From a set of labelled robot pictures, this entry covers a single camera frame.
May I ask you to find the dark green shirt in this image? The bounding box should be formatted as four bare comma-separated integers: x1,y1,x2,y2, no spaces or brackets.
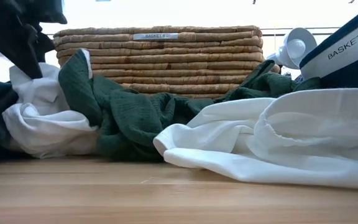
58,49,323,162

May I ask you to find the white cotton garment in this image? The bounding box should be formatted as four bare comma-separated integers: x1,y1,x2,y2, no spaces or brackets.
153,88,358,190
1,49,101,159

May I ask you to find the dark grey garment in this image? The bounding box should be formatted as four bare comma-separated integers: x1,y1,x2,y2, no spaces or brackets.
0,0,68,80

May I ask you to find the woven wicker basket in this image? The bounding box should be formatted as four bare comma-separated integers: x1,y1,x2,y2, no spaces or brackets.
53,25,281,100

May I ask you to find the white desk lamp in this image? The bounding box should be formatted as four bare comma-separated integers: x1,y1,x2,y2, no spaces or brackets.
266,27,318,70

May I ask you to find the navy fabric bin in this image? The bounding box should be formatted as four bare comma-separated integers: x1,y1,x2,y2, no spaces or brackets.
299,1,358,91

